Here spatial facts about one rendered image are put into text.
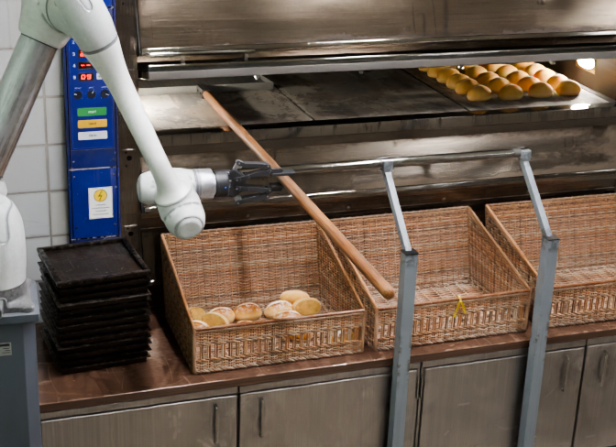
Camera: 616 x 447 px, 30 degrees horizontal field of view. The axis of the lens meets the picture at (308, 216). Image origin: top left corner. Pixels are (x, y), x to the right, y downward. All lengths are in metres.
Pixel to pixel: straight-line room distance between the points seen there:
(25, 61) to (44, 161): 0.69
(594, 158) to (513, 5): 0.69
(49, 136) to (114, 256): 0.42
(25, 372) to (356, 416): 1.16
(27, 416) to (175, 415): 0.57
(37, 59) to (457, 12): 1.54
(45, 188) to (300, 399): 1.04
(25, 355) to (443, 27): 1.79
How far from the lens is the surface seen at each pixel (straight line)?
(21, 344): 2.99
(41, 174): 3.69
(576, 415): 4.12
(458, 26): 3.95
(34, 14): 3.03
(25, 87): 3.05
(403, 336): 3.55
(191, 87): 4.19
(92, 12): 2.90
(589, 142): 4.36
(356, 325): 3.59
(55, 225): 3.75
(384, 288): 2.59
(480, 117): 4.09
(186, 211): 2.98
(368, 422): 3.73
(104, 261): 3.54
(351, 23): 3.80
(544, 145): 4.27
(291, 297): 3.85
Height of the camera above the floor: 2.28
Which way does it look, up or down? 21 degrees down
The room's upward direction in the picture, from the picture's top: 2 degrees clockwise
